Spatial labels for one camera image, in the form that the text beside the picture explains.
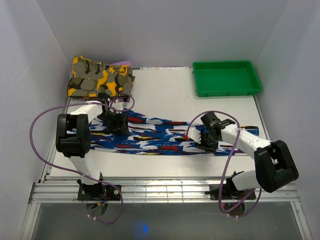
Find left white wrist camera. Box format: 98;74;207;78
112;99;128;111

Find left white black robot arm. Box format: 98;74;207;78
55;93;129;200

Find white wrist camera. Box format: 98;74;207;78
112;99;128;111
184;126;201;144

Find green plastic tray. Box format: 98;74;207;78
192;60;262;98

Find camouflage yellow green trousers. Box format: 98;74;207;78
66;55;136;100

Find blue white red patterned trousers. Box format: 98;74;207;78
88;108;260;157

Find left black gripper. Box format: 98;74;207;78
96;111;130;137

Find aluminium frame rail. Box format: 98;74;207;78
27;178;301;205

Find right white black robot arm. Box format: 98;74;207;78
197;111;299;199

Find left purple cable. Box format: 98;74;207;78
29;93;136;225

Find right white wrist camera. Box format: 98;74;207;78
184;126;201;144

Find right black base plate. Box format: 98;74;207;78
204;183;250;201

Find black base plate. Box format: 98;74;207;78
77;182;122;201
204;183;250;201

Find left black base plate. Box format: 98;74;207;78
77;182;122;201

